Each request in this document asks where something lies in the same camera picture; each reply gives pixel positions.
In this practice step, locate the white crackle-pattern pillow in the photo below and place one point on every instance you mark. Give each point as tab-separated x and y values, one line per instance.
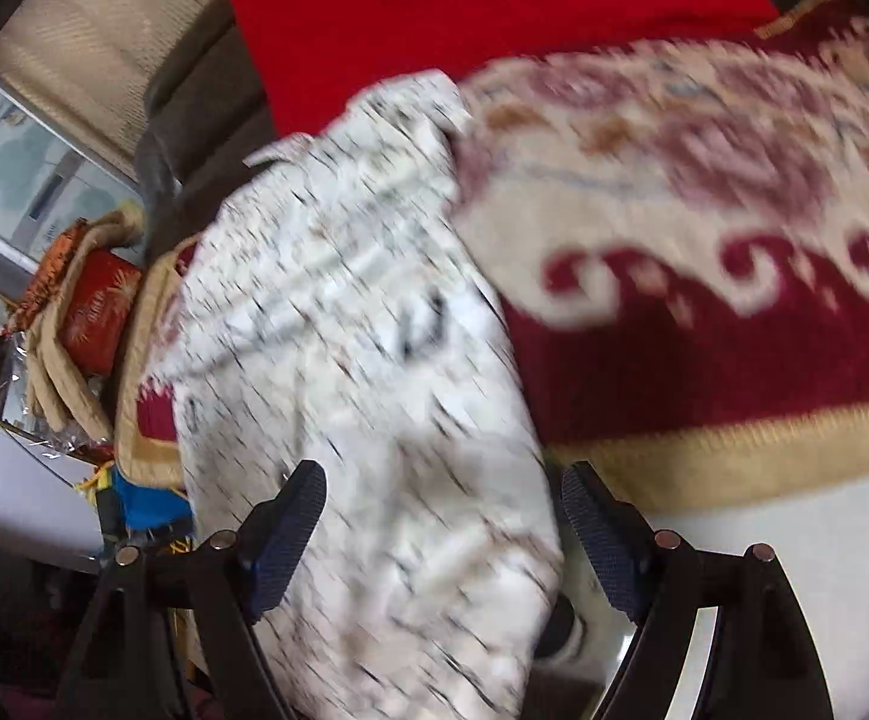
374	360

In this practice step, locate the floral plush blanket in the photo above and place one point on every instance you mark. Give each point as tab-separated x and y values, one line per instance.
689	187

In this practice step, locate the dark brown leather sofa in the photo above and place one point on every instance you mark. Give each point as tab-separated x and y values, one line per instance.
202	120

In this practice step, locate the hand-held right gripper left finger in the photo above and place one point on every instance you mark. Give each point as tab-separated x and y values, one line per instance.
289	536

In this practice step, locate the beige quilted cloth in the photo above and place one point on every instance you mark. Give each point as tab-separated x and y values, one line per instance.
56	382

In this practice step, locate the blue cloth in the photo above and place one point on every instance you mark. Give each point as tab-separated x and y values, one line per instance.
149	502

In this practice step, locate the red cloth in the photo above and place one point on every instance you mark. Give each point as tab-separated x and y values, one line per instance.
442	15

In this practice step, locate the red gift box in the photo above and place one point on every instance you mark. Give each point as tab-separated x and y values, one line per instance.
97	307

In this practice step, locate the orange patterned cloth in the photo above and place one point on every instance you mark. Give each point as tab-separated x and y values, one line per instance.
48	277

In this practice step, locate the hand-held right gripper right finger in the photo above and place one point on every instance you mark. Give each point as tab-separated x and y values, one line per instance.
600	540

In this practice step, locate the grey refrigerator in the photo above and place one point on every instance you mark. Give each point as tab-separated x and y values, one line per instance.
22	165

